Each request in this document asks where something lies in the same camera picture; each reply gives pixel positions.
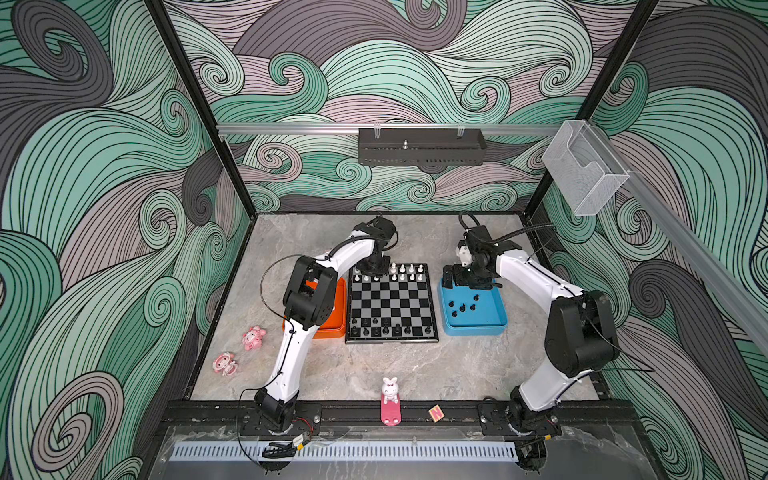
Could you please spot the small orange letter block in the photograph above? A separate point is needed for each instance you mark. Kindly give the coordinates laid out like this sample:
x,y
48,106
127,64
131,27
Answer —
x,y
436,413

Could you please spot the orange plastic tray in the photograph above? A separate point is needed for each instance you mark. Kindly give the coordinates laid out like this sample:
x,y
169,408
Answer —
x,y
333,318

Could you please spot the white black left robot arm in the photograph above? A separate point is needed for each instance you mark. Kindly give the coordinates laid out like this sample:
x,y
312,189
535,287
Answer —
x,y
275,401

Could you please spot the blue plastic tray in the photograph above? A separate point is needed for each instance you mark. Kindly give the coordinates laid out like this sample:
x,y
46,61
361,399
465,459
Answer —
x,y
471,312

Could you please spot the pink white plush toy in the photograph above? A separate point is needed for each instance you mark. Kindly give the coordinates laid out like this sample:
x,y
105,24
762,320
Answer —
x,y
225,364
253,338

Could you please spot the clear acrylic wall holder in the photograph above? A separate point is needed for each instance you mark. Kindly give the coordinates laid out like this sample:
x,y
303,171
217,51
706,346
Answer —
x,y
585,167

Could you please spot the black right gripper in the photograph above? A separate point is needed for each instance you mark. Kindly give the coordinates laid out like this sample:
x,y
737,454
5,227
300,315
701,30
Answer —
x,y
459,280

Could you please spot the white slotted cable duct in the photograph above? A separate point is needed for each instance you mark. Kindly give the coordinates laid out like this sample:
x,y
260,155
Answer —
x,y
432,451

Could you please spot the black white chess board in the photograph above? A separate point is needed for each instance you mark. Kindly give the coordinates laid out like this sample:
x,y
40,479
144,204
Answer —
x,y
396,307

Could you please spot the white rabbit figurine pink stand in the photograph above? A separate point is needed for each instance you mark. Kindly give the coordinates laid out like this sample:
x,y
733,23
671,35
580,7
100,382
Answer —
x,y
390,402

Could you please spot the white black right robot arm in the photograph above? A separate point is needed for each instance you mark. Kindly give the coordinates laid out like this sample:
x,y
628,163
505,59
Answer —
x,y
580,336

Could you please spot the black perforated wall shelf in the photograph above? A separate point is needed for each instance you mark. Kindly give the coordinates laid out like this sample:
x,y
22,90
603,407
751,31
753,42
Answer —
x,y
432,149

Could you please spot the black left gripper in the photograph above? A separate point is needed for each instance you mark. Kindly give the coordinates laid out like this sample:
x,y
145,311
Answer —
x,y
383,271

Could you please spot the silver aluminium rail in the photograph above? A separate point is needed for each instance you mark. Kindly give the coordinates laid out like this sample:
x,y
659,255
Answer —
x,y
304,128

